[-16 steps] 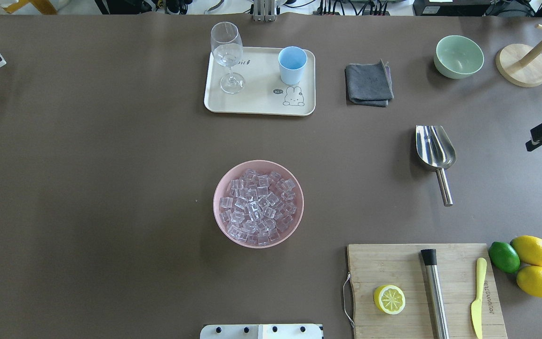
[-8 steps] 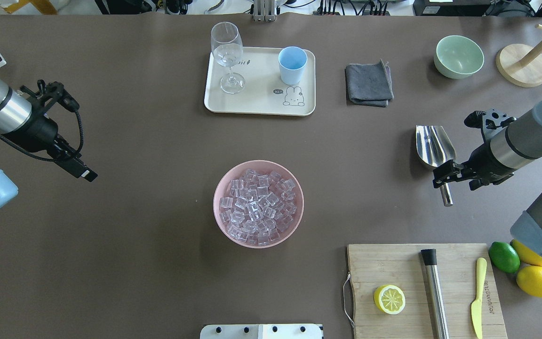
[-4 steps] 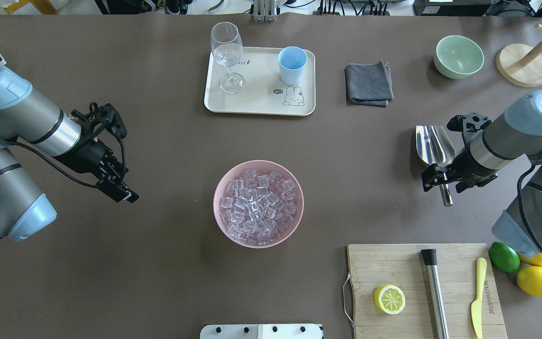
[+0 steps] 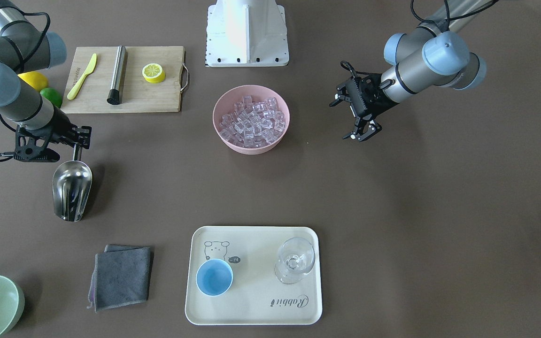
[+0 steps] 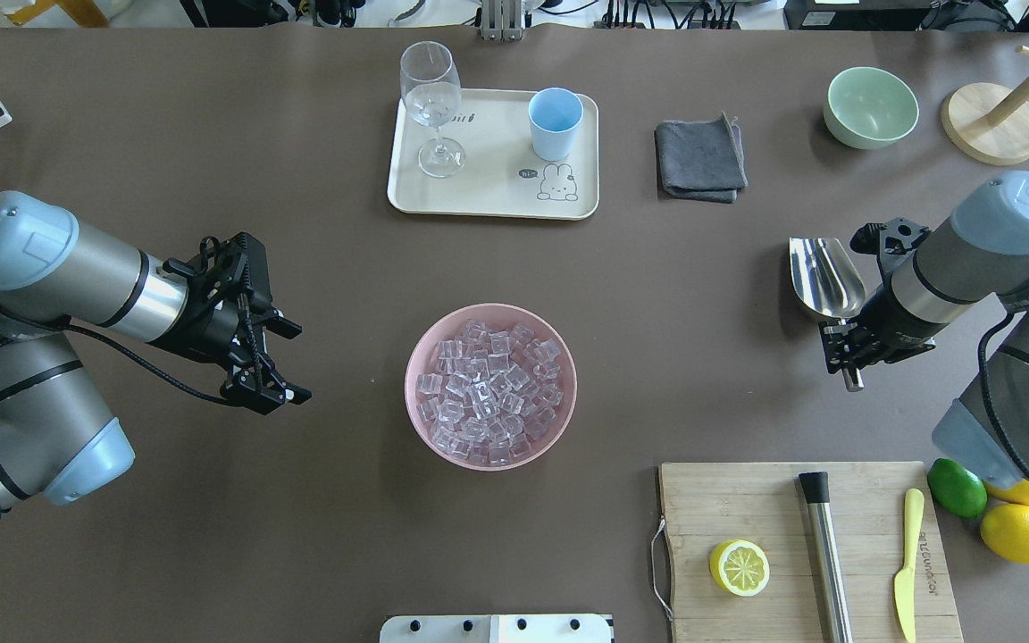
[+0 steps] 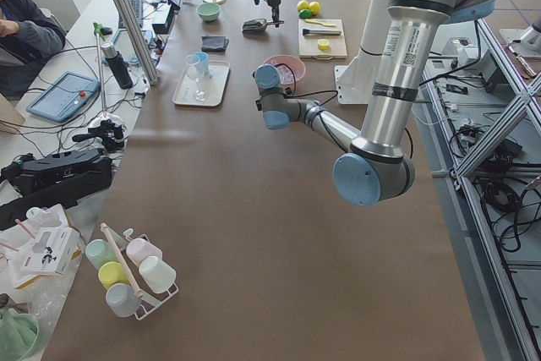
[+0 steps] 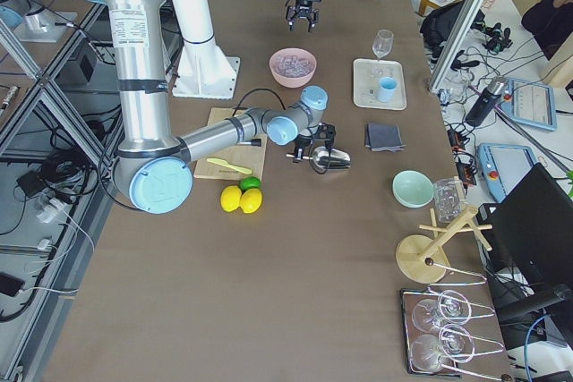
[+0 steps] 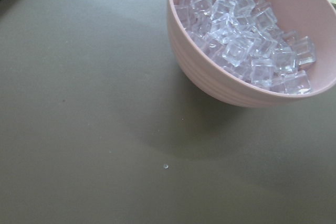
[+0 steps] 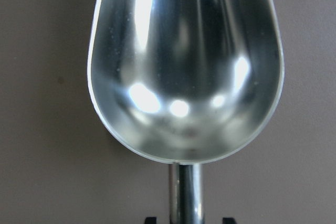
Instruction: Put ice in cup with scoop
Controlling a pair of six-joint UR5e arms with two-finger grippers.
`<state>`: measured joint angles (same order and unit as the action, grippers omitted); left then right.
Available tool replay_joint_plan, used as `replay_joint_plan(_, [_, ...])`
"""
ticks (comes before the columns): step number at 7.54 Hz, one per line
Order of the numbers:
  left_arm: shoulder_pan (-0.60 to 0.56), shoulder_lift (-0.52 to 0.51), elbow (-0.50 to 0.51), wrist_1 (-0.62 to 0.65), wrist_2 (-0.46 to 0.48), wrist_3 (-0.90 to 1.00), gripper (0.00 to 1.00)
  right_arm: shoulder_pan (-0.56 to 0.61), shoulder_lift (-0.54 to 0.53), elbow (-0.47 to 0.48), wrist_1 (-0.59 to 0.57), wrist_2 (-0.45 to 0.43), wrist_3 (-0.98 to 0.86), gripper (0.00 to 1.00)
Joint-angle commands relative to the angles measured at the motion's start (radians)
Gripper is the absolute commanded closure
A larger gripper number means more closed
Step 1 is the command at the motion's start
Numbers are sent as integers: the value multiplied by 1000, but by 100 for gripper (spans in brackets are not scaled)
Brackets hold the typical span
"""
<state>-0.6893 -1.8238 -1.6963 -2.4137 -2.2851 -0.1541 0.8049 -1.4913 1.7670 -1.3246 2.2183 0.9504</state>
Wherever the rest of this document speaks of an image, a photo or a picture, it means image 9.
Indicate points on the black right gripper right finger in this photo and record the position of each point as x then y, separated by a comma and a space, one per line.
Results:
228, 220

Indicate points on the steel ice scoop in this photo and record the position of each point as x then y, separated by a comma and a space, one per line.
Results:
185, 82

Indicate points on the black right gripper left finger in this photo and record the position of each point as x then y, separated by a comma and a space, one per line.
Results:
150, 220

